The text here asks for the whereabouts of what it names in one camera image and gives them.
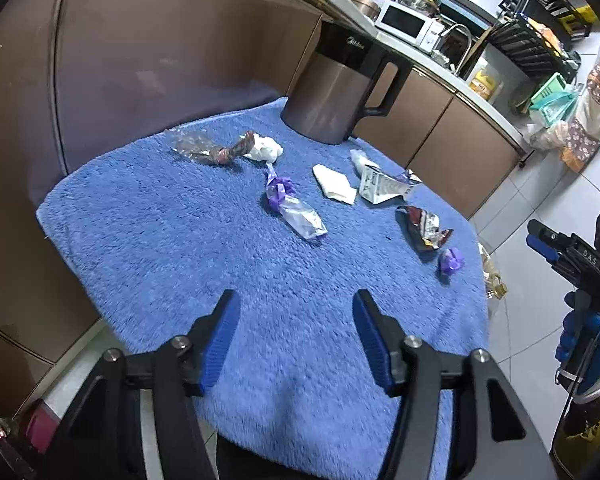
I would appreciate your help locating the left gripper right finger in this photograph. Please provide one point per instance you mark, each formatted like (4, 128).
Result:
(381, 337)

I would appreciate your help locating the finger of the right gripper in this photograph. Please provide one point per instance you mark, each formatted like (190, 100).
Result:
(548, 246)
(536, 227)

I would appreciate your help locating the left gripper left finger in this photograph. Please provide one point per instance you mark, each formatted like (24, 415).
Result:
(210, 338)

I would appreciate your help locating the beige trash bin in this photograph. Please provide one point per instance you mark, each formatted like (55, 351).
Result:
(495, 286)

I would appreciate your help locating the brown kitchen cabinets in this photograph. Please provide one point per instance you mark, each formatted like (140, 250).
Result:
(79, 78)

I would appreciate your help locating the blue gloved right hand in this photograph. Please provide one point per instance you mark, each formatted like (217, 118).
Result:
(578, 350)

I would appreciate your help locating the small purple wrapper ball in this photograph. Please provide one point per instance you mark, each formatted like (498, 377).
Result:
(451, 261)

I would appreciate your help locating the blue towel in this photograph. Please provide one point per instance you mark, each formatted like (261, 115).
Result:
(155, 239)

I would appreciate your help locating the dark brown snack wrapper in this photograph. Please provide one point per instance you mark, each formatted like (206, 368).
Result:
(424, 228)

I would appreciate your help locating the green plastic basket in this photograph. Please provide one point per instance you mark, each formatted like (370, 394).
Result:
(553, 102)

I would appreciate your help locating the floral apron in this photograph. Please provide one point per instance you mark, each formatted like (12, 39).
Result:
(583, 134)

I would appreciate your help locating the purple silver wrapper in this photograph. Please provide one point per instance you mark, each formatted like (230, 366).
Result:
(282, 198)

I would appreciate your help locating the yellow detergent bottle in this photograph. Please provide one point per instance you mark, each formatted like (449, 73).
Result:
(486, 81)

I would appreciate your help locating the white silver torn packet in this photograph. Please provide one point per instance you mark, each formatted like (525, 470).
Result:
(377, 187)

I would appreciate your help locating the flat white tissue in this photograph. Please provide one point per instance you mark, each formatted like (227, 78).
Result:
(334, 185)

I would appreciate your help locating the twisted white tissue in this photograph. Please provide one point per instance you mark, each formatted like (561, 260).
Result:
(360, 161)

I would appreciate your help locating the clear plastic wrapper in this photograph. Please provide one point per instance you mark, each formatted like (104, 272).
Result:
(197, 147)

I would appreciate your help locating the crumpled white tissue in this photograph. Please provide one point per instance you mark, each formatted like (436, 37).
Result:
(265, 149)

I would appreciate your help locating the black dish rack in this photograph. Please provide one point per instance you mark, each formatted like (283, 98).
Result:
(540, 36)

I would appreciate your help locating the chrome faucet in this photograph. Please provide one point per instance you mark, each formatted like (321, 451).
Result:
(454, 44)

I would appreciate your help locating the white microwave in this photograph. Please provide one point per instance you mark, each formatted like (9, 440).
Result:
(409, 25)

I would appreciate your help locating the brown electric kettle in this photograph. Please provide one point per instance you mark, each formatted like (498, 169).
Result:
(330, 95)

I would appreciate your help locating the brown rice cooker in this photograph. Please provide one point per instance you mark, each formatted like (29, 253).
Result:
(369, 8)

